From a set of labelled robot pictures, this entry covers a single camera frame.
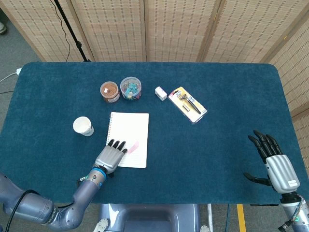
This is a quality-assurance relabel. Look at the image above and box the white power strip with cord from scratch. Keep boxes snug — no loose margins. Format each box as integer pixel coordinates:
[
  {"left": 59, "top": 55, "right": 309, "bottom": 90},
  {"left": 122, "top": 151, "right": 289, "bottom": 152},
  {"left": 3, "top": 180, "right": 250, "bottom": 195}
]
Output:
[{"left": 0, "top": 68, "right": 23, "bottom": 83}]

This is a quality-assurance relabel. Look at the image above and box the bamboo folding screen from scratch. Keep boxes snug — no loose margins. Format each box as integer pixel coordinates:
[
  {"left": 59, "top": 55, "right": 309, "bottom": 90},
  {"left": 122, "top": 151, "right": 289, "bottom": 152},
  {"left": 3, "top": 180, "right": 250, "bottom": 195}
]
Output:
[{"left": 0, "top": 0, "right": 309, "bottom": 157}]

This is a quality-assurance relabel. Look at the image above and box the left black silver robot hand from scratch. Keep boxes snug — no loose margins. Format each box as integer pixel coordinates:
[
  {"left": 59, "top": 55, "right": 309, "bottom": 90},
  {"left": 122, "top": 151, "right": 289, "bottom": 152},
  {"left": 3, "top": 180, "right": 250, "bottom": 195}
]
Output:
[{"left": 94, "top": 139, "right": 128, "bottom": 175}]

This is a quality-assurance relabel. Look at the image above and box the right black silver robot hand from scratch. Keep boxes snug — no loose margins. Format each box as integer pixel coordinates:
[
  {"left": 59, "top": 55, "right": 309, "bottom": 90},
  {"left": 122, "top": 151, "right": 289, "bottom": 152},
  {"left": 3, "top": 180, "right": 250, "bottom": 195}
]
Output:
[{"left": 243, "top": 130, "right": 300, "bottom": 194}]

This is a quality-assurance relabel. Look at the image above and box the razor in yellow blister pack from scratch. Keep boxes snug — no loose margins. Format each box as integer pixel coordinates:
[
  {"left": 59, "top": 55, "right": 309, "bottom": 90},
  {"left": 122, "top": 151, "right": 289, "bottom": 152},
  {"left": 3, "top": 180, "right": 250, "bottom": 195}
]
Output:
[{"left": 168, "top": 86, "right": 208, "bottom": 125}]

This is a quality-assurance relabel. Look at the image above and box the yellow floor tape strip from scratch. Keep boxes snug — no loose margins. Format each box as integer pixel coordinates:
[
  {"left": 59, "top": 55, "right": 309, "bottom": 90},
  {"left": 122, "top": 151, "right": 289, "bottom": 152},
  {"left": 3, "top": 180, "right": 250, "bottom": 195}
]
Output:
[{"left": 236, "top": 204, "right": 247, "bottom": 232}]

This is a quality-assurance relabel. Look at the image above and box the clear jar of binder clips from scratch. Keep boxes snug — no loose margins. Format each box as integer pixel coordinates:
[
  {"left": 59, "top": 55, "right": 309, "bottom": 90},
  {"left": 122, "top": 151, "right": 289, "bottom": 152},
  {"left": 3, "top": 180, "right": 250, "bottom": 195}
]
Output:
[{"left": 120, "top": 76, "right": 143, "bottom": 102}]

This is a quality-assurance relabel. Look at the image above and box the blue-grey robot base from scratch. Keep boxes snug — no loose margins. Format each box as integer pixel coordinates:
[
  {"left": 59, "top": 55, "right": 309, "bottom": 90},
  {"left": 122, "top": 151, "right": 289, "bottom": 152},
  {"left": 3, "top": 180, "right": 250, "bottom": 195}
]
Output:
[{"left": 93, "top": 203, "right": 213, "bottom": 232}]

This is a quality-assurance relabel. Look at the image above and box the black tripod stand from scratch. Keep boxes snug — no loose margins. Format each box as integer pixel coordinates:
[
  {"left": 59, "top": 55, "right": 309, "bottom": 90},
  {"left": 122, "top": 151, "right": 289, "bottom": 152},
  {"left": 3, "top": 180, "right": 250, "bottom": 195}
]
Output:
[{"left": 53, "top": 0, "right": 92, "bottom": 63}]

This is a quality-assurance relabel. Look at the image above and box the white spiral notebook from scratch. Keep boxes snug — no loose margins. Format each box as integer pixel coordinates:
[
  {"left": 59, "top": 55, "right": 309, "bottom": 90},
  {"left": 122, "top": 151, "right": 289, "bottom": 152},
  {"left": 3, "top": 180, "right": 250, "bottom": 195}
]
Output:
[{"left": 103, "top": 112, "right": 150, "bottom": 169}]

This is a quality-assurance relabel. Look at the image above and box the thin black hanging cable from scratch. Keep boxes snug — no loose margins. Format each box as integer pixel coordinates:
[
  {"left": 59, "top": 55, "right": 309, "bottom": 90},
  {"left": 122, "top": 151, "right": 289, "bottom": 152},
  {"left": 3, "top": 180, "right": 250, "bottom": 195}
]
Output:
[{"left": 50, "top": 0, "right": 71, "bottom": 61}]

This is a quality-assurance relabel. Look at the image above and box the small pink paper strip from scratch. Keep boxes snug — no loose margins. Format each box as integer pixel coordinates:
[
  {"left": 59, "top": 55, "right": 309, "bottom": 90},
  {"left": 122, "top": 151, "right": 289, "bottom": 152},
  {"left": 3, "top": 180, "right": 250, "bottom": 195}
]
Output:
[{"left": 127, "top": 141, "right": 140, "bottom": 155}]

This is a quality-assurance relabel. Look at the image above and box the clear jar of rubber bands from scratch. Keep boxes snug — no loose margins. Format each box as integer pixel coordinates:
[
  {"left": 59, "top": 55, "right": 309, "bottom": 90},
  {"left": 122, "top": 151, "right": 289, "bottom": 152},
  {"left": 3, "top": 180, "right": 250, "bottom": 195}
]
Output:
[{"left": 99, "top": 81, "right": 121, "bottom": 105}]

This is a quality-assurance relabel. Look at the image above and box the white paper cup blue flower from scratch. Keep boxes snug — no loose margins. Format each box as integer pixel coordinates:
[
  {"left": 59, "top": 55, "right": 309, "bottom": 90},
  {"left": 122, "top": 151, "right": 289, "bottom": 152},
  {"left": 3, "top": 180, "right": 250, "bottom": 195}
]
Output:
[{"left": 72, "top": 116, "right": 95, "bottom": 137}]

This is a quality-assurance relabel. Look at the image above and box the small white cardboard box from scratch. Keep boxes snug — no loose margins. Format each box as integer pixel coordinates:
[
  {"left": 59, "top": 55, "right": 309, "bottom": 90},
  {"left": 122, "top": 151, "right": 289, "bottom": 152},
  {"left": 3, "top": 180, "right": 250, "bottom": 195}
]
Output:
[{"left": 154, "top": 86, "right": 168, "bottom": 102}]

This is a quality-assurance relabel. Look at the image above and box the blue table mat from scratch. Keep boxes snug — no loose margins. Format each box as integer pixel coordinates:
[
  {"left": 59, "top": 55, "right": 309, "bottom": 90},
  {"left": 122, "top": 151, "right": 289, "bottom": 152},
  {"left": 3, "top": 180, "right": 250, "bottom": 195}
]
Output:
[{"left": 0, "top": 61, "right": 309, "bottom": 205}]

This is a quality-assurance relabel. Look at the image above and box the black left arm connector cable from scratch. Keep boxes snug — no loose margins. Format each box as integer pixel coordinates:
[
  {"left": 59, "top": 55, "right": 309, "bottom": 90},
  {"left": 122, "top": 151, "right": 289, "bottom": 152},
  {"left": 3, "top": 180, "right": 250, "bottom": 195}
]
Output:
[{"left": 4, "top": 189, "right": 41, "bottom": 232}]

